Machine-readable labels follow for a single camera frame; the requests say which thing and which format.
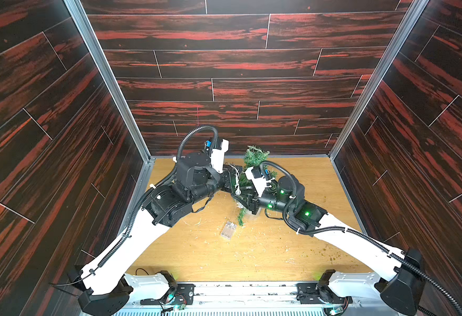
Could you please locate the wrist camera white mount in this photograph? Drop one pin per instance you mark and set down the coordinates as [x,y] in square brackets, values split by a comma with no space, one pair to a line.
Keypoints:
[256,177]
[217,154]

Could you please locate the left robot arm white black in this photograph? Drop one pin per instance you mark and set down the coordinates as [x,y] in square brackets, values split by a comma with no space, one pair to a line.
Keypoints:
[105,283]

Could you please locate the white string lights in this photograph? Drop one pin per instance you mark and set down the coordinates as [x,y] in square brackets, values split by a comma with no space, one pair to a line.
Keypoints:
[234,180]

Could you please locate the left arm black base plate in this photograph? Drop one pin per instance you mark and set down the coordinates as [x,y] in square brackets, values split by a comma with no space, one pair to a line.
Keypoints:
[182,295]

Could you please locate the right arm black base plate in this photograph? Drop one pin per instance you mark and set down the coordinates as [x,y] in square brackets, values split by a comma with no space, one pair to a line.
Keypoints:
[312,293]

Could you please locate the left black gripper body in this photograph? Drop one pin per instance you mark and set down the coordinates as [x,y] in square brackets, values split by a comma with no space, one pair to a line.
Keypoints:
[223,182]

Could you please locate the clear battery box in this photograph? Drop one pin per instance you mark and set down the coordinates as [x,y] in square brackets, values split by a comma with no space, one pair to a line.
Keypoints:
[228,230]

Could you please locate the small green christmas tree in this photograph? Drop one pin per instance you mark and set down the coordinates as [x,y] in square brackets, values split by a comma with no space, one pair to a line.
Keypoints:
[253,157]

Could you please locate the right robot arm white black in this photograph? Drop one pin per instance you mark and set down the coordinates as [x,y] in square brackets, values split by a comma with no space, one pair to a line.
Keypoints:
[391,281]

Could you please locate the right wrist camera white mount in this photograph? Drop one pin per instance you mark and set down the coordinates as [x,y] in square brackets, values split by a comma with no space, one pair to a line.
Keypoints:
[256,177]

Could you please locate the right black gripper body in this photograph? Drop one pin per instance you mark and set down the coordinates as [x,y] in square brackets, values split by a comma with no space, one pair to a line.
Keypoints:
[250,196]

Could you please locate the aluminium front rail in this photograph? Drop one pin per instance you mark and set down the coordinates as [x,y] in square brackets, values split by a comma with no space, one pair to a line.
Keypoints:
[259,298]

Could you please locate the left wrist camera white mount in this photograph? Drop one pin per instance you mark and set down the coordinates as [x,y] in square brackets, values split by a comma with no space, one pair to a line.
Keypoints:
[217,154]

